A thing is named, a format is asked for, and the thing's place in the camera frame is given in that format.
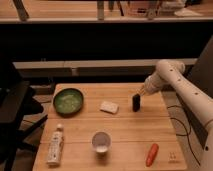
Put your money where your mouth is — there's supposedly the black eraser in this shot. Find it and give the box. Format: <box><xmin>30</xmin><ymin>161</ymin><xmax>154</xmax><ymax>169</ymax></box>
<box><xmin>132</xmin><ymin>94</ymin><xmax>140</xmax><ymax>112</ymax></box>

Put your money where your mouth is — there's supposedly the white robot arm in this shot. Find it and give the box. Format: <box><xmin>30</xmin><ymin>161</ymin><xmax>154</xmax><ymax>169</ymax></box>
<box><xmin>139</xmin><ymin>59</ymin><xmax>213</xmax><ymax>171</ymax></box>

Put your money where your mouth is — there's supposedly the white sponge block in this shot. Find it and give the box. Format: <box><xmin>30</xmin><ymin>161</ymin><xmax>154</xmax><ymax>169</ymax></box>
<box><xmin>100</xmin><ymin>101</ymin><xmax>119</xmax><ymax>114</ymax></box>

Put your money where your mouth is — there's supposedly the orange carrot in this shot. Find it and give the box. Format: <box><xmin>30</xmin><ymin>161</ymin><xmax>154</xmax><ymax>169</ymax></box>
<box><xmin>146</xmin><ymin>143</ymin><xmax>159</xmax><ymax>167</ymax></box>

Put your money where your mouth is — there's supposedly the white cup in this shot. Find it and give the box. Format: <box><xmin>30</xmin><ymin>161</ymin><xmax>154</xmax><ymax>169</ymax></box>
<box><xmin>92</xmin><ymin>132</ymin><xmax>111</xmax><ymax>154</ymax></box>

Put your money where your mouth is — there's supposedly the green bowl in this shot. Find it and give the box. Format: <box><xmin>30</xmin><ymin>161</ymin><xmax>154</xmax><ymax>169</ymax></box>
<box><xmin>53</xmin><ymin>88</ymin><xmax>84</xmax><ymax>116</ymax></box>

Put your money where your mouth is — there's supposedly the white plastic bottle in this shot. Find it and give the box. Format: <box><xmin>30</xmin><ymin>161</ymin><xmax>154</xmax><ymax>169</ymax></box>
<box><xmin>47</xmin><ymin>124</ymin><xmax>64</xmax><ymax>166</ymax></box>

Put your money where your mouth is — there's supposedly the black office chair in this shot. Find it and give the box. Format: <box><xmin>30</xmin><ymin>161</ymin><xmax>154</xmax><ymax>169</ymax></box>
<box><xmin>0</xmin><ymin>59</ymin><xmax>47</xmax><ymax>171</ymax></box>

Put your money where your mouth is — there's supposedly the black cable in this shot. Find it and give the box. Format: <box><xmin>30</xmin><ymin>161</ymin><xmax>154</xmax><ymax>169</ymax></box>
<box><xmin>166</xmin><ymin>104</ymin><xmax>203</xmax><ymax>168</ymax></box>

